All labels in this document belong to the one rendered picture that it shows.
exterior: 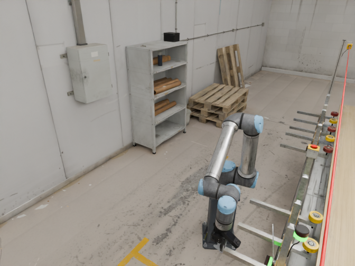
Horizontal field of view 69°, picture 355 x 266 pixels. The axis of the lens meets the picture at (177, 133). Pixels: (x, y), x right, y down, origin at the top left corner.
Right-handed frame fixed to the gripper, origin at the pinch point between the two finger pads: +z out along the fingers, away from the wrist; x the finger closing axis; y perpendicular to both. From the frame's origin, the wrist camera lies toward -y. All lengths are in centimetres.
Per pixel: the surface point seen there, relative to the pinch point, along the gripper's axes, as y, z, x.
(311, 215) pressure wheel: -39, -9, -48
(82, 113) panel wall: 225, 3, -92
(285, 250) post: -29.9, -19.4, -2.6
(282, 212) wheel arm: -22, -2, -49
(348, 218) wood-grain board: -59, -9, -59
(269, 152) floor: 28, 84, -273
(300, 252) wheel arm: -38.1, -0.8, -23.8
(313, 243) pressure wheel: -42, -9, -26
